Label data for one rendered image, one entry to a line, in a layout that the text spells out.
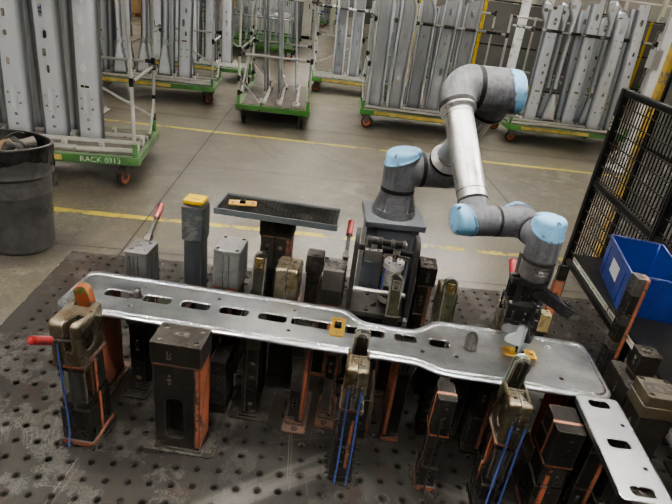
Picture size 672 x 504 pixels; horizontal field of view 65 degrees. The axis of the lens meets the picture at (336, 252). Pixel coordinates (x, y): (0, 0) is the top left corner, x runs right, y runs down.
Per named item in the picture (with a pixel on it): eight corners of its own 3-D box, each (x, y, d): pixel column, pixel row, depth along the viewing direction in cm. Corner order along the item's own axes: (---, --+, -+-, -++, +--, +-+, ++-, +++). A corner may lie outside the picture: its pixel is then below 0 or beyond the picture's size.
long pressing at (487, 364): (44, 314, 129) (43, 308, 129) (91, 271, 150) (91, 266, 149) (615, 404, 124) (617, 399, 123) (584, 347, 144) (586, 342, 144)
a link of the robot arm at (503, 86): (409, 163, 188) (479, 53, 139) (449, 166, 191) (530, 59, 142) (413, 193, 184) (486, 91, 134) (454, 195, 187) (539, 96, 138)
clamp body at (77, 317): (53, 449, 129) (33, 326, 113) (85, 407, 143) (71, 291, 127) (95, 456, 129) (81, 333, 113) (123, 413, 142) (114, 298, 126)
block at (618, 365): (587, 477, 141) (628, 389, 128) (574, 443, 152) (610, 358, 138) (599, 479, 141) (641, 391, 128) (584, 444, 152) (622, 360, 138)
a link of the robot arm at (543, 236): (556, 209, 123) (577, 224, 116) (543, 251, 128) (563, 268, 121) (525, 208, 122) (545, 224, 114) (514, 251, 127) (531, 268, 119)
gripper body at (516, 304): (497, 308, 134) (509, 266, 129) (531, 313, 134) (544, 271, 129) (503, 325, 127) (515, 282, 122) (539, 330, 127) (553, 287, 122)
